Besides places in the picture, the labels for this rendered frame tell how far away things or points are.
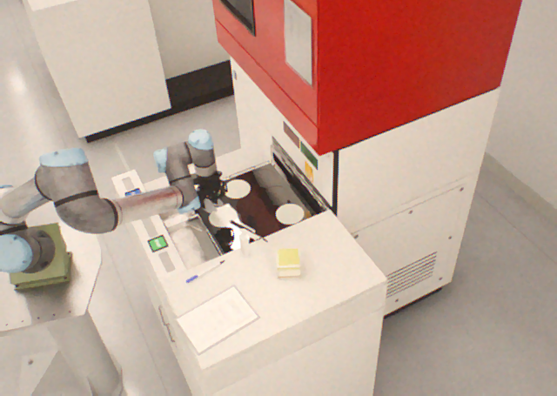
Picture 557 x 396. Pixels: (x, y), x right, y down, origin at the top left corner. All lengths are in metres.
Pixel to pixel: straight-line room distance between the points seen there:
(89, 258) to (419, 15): 1.39
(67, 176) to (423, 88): 1.11
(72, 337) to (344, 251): 1.12
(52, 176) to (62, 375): 1.38
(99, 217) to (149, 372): 1.37
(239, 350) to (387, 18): 1.01
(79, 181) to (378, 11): 0.91
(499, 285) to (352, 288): 1.45
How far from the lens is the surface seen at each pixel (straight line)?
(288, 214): 2.13
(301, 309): 1.80
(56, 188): 1.64
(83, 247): 2.29
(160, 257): 1.99
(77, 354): 2.56
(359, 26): 1.67
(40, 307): 2.17
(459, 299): 3.07
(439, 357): 2.88
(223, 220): 2.13
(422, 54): 1.88
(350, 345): 2.06
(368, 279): 1.87
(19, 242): 1.96
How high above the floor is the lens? 2.45
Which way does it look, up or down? 44 degrees down
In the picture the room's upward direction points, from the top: 3 degrees counter-clockwise
